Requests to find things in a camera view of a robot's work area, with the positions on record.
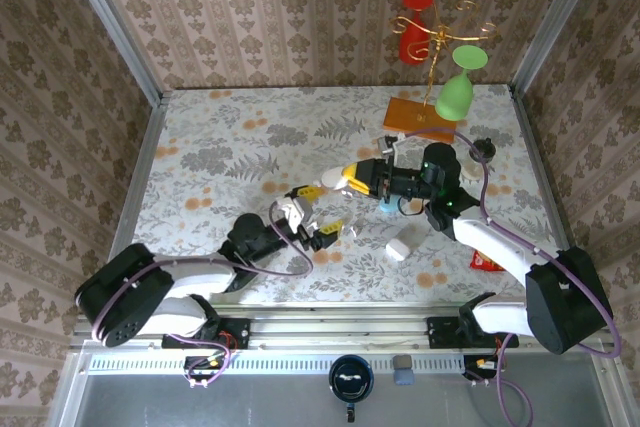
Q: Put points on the blue wine glass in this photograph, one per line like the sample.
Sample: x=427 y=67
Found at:
x=387 y=206

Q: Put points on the square white earbud case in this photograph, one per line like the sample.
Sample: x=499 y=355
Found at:
x=397 y=249

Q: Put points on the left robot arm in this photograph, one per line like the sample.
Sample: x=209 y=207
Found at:
x=200 y=274

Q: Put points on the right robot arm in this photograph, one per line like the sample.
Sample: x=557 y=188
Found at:
x=500 y=247

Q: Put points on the small black-lidded jar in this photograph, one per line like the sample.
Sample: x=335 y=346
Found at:
x=484 y=147

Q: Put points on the gold glass rack stand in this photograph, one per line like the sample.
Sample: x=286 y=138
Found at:
x=412 y=117

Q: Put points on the green plastic wine glass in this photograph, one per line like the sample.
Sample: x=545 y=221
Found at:
x=454 y=97

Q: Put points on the red snack packet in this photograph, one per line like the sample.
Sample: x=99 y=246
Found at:
x=482 y=261

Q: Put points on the red plastic wine glass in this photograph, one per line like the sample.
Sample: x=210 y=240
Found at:
x=412 y=42

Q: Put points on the small grey block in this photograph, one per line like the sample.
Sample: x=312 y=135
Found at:
x=402 y=361

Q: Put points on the small blue block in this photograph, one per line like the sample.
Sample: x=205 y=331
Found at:
x=404 y=377

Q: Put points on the black mug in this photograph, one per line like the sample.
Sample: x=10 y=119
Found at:
x=351 y=392

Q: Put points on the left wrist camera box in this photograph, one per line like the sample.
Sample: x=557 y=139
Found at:
x=295 y=212

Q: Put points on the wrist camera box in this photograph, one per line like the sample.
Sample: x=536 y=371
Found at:
x=295 y=212
x=387 y=143

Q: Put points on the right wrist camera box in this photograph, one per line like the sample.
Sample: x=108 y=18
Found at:
x=387 y=143

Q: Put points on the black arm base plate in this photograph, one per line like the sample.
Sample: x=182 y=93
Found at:
x=442 y=332
x=237 y=332

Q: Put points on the aluminium side rail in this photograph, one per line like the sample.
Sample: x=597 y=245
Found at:
x=536 y=157
x=132 y=192

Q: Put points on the aluminium front rail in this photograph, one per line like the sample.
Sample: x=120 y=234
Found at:
x=340 y=327

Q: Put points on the aluminium frame post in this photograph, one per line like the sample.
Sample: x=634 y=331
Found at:
x=555 y=17
x=115 y=27

